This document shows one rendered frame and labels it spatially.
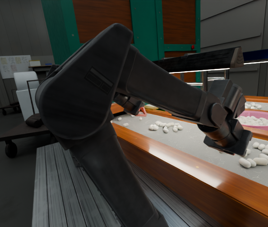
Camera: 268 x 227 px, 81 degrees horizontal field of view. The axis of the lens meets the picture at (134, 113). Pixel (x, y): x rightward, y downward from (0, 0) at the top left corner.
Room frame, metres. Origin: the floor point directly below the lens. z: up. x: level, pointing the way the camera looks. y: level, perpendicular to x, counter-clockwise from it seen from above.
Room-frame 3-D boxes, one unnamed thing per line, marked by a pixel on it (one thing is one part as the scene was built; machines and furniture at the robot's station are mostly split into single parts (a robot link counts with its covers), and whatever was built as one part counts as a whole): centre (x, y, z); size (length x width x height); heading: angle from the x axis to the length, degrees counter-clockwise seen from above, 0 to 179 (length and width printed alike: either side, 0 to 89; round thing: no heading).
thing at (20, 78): (4.25, 2.68, 0.68); 0.74 x 0.61 x 1.35; 30
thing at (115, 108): (1.17, 0.07, 0.83); 0.30 x 0.06 x 0.07; 124
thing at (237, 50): (0.84, -0.23, 1.08); 0.62 x 0.08 x 0.07; 34
